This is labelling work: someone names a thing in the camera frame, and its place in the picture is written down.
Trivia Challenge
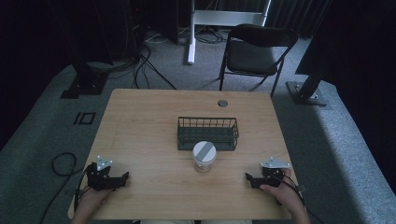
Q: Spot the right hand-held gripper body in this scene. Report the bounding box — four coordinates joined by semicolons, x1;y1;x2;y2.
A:
254;156;291;189

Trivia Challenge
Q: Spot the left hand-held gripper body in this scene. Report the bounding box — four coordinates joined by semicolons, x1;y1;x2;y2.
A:
85;155;123;192

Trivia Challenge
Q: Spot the person's left hand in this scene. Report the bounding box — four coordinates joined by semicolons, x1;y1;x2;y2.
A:
73;186;114;222

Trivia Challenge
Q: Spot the person's right hand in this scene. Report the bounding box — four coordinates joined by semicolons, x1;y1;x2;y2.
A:
259;168;305;217

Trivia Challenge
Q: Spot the clear jar with white lid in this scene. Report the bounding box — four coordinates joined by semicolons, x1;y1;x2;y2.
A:
191;140;218;174

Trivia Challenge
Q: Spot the black metal stand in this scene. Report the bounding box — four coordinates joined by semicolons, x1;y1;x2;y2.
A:
285;59;332;108
59;46;110;100

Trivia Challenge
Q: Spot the black folding chair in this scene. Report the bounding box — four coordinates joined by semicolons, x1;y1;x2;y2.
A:
218;23;300;99

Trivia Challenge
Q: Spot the dark curtain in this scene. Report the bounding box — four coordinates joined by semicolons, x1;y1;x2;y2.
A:
267;0;334;39

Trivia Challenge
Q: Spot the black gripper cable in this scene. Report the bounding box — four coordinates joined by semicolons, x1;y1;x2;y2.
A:
39;151;92;224
270;173;318;224

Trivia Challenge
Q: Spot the black wire basket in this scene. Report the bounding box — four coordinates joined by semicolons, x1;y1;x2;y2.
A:
177;116;240;152

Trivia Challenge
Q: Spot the bundle of floor cables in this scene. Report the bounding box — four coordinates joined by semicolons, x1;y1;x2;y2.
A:
87;27;228;91

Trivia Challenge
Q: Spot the white desk frame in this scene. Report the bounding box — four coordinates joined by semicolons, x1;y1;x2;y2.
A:
186;0;272;65

